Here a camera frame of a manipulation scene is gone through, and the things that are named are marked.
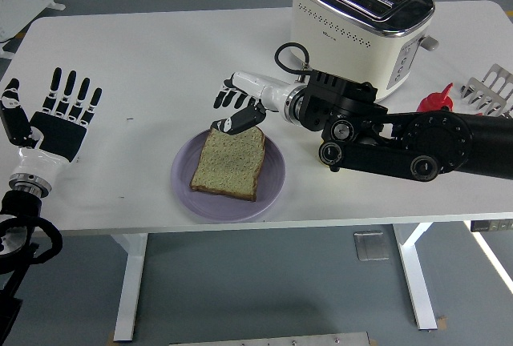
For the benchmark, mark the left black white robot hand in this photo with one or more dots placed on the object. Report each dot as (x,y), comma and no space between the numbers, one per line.
(58,133)

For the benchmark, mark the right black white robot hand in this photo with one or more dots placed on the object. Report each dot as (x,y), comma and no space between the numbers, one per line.
(264,91)

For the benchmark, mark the cream two-slot toaster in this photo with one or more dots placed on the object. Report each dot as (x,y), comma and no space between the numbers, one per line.
(332,53)

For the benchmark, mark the brown bread slice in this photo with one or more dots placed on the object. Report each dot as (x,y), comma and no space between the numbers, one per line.
(228,166)

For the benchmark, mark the purple round plate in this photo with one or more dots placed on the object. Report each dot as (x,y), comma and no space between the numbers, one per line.
(181,178)

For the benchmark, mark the white table leg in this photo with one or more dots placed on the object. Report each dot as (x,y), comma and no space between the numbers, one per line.
(130,282)
(417,282)

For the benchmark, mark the red squeeze bottle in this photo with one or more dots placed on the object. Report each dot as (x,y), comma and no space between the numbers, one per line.
(435,101)

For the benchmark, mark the metal floor outlet cover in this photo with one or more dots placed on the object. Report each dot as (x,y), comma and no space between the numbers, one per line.
(370,246)

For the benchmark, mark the silver metal toast rack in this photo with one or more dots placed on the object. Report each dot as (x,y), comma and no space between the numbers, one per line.
(491,91)

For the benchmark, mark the dark table control panel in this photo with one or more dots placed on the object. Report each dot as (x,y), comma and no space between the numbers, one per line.
(491,226)

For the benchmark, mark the grey metal base plate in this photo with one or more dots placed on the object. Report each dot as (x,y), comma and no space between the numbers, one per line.
(268,340)

